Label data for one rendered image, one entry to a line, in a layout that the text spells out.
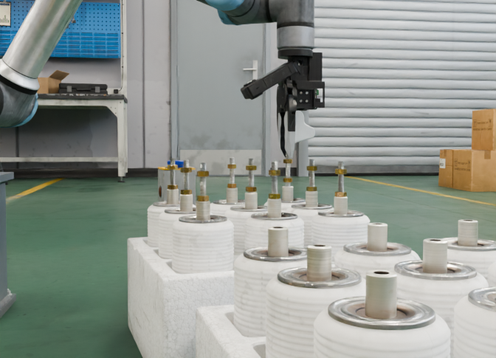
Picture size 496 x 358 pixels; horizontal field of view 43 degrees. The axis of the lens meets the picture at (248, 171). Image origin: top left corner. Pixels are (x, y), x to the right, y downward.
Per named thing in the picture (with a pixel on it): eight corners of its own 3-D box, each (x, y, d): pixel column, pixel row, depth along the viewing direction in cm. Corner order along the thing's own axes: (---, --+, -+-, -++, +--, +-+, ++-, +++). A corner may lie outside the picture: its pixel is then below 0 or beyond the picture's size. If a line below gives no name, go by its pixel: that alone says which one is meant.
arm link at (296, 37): (282, 25, 120) (271, 32, 128) (282, 49, 121) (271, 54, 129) (319, 26, 122) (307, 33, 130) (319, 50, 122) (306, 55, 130)
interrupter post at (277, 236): (270, 260, 66) (271, 229, 66) (263, 256, 68) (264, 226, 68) (291, 259, 67) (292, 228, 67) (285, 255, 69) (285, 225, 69)
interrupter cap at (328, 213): (348, 220, 99) (348, 215, 99) (308, 216, 104) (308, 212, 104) (371, 215, 104) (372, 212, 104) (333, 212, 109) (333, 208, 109)
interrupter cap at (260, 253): (254, 266, 63) (254, 259, 63) (235, 253, 70) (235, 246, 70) (323, 263, 65) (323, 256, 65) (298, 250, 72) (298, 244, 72)
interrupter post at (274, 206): (274, 218, 102) (274, 197, 102) (284, 218, 100) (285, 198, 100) (263, 218, 100) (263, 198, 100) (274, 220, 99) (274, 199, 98)
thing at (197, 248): (200, 349, 91) (199, 226, 90) (159, 335, 98) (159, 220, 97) (246, 335, 98) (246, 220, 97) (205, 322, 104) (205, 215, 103)
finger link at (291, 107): (297, 130, 120) (296, 85, 121) (289, 130, 120) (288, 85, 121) (291, 133, 125) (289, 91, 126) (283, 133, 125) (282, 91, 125)
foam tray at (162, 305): (163, 405, 88) (163, 279, 87) (128, 326, 125) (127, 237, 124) (404, 373, 100) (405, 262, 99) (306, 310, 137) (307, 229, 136)
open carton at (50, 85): (29, 97, 585) (29, 73, 584) (70, 97, 581) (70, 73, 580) (14, 95, 555) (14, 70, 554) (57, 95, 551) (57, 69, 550)
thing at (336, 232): (349, 334, 98) (350, 220, 97) (299, 322, 104) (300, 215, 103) (379, 320, 105) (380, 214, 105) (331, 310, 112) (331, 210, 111)
